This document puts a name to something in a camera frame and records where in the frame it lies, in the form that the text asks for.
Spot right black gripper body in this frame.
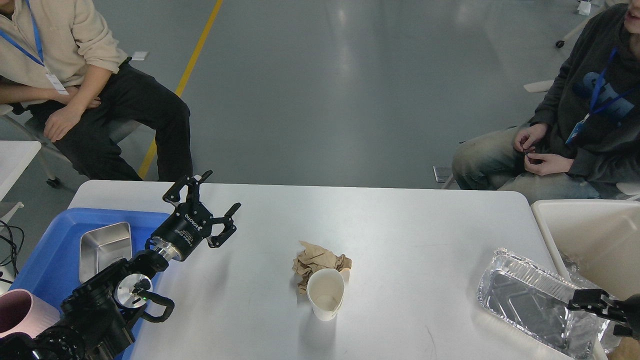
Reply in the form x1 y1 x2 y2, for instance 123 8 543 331
622 294 640 341

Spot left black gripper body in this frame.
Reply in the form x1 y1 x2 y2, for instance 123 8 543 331
150 203 213 262

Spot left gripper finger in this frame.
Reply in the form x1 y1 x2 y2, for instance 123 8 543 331
206 202 242 248
162 170 213 208

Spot aluminium foil tray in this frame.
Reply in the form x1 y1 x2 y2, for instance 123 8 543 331
477 248 608 360

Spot square stainless steel tin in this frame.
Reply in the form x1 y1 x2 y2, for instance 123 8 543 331
78 221 133 283

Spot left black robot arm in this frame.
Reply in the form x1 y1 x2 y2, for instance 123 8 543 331
1 170 241 360

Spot beige waste bin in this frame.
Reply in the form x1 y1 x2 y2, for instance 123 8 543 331
530 199 640 360

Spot crumpled brown paper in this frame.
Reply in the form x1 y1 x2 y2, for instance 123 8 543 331
292 240 353 296

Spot white paper cup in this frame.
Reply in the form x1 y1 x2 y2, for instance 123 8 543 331
307 268 346 322

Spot blue plastic tray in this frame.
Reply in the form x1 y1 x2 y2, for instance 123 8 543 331
11 208 168 319

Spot person in dark hoodie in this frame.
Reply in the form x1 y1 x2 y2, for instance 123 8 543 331
451 0 640 203

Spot white office chair left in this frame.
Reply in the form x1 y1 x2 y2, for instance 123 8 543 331
0 104 141 189

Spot white side table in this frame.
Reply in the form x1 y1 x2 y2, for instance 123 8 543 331
0 140 42 199

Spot person in beige sweater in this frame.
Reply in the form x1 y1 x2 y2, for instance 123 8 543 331
0 0 194 182

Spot pink mug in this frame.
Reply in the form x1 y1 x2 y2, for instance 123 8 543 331
0 288 61 338

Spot black cables on floor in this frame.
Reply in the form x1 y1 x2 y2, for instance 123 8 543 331
0 220 25 279

